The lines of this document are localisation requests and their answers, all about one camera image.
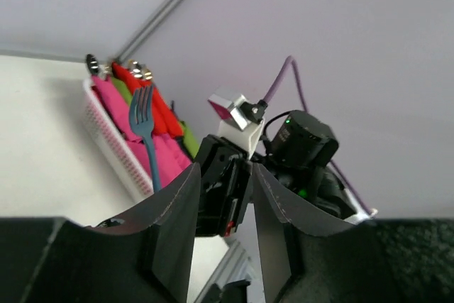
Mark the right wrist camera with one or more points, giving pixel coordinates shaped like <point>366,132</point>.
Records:
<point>242,122</point>

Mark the aluminium mounting rail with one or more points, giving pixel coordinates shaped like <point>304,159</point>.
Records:
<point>231,279</point>

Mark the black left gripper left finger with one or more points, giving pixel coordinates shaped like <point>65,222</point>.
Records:
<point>147,257</point>

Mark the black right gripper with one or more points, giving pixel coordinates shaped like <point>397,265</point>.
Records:
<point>224,196</point>

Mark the white basket of rolled napkins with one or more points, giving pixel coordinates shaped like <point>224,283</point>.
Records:
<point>136,135</point>

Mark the blue plastic fork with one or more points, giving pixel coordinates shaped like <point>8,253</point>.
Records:
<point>142,124</point>

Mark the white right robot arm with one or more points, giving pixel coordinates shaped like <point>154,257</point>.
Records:
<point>299,157</point>

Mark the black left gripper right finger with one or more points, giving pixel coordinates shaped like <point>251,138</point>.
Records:
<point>283,219</point>

